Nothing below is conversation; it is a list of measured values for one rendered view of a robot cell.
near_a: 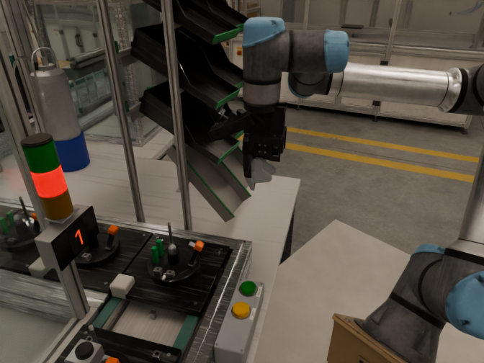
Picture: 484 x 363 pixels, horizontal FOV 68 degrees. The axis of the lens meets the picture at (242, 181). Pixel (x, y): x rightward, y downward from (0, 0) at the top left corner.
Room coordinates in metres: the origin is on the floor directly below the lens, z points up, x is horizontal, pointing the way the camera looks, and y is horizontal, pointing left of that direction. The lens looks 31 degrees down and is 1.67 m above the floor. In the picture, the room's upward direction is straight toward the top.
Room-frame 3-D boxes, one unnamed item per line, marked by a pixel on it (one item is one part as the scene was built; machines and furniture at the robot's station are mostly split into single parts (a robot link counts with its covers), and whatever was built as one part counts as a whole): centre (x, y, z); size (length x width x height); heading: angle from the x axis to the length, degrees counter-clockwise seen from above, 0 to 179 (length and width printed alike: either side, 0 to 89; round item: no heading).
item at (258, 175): (0.69, -0.04, 1.27); 0.06 x 0.03 x 0.09; 75
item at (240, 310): (0.58, 0.00, 0.96); 0.04 x 0.04 x 0.02
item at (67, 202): (0.56, 0.35, 1.28); 0.05 x 0.05 x 0.05
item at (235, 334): (0.58, 0.00, 0.93); 0.21 x 0.07 x 0.06; 165
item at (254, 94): (0.71, -0.04, 1.45); 0.08 x 0.08 x 0.05
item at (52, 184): (0.56, 0.35, 1.33); 0.05 x 0.05 x 0.05
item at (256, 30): (0.71, -0.04, 1.53); 0.09 x 0.08 x 0.11; 88
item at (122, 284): (0.72, 0.18, 1.01); 0.24 x 0.24 x 0.13; 75
